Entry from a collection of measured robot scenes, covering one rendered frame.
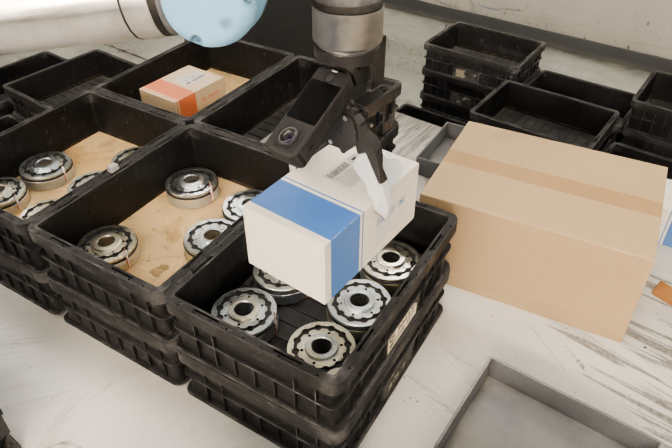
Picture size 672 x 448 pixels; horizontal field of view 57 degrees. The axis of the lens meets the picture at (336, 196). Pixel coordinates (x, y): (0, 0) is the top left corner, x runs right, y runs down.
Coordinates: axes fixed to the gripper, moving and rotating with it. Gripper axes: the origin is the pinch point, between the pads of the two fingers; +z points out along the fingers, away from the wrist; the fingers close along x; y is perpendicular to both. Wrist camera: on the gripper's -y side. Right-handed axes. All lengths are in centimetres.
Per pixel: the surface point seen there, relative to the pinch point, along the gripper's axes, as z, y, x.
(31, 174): 25, -3, 74
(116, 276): 18.0, -15.1, 29.0
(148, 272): 27.8, -6.0, 35.5
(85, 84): 61, 68, 171
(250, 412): 36.5, -11.8, 7.2
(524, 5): 87, 329, 96
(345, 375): 17.8, -9.3, -8.7
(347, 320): 24.5, 3.3, -0.1
